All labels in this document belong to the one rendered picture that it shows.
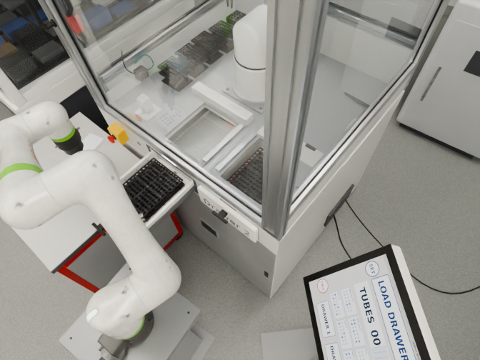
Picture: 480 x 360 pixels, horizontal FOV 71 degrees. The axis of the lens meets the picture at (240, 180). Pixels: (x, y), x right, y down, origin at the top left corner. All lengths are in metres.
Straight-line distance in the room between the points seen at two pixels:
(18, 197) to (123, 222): 0.25
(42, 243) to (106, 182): 0.74
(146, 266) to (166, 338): 0.33
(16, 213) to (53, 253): 0.65
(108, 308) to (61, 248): 0.54
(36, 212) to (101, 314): 0.36
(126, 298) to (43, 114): 0.66
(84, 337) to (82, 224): 0.45
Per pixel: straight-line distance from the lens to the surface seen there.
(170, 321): 1.30
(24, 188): 0.95
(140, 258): 1.04
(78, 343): 1.40
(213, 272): 2.14
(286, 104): 0.64
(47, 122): 1.32
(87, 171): 0.92
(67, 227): 1.60
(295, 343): 2.02
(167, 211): 1.34
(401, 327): 0.94
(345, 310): 1.02
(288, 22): 0.54
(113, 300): 1.11
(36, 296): 2.47
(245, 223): 1.22
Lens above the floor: 2.04
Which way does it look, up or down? 58 degrees down
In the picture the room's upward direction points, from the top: 5 degrees counter-clockwise
